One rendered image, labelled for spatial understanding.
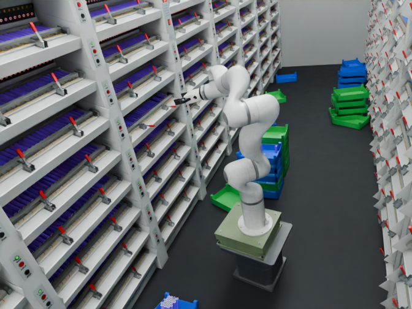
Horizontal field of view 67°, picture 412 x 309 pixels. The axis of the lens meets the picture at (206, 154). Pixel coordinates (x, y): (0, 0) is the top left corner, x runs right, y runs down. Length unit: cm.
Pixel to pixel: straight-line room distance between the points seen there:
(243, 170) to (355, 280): 95
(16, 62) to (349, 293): 187
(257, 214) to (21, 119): 113
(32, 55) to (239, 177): 97
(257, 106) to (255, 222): 71
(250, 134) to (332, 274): 107
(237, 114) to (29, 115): 75
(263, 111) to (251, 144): 18
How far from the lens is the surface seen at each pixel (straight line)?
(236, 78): 126
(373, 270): 211
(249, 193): 155
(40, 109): 131
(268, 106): 122
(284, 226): 188
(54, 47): 137
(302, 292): 196
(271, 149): 249
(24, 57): 129
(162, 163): 209
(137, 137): 174
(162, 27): 206
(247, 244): 168
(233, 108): 118
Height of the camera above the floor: 160
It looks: 30 degrees down
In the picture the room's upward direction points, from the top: 11 degrees counter-clockwise
